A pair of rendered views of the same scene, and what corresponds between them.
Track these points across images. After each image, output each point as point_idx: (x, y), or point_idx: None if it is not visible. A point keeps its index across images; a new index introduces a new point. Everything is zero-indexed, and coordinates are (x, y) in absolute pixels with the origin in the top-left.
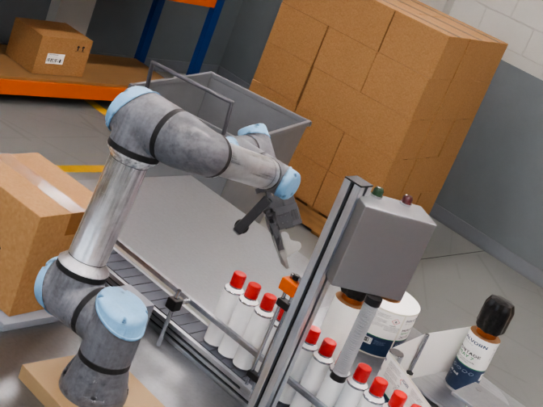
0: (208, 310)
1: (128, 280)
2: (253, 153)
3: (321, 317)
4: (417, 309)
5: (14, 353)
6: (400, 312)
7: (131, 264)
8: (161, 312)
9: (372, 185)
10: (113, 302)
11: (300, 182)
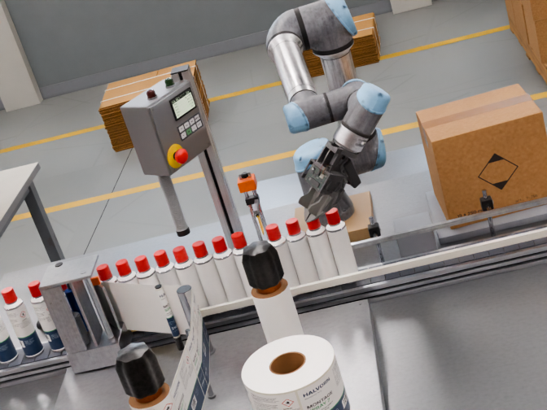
0: (431, 318)
1: (464, 246)
2: (288, 66)
3: (360, 385)
4: (248, 382)
5: (399, 201)
6: (251, 359)
7: (496, 253)
8: (406, 258)
9: (170, 73)
10: (312, 142)
11: (286, 119)
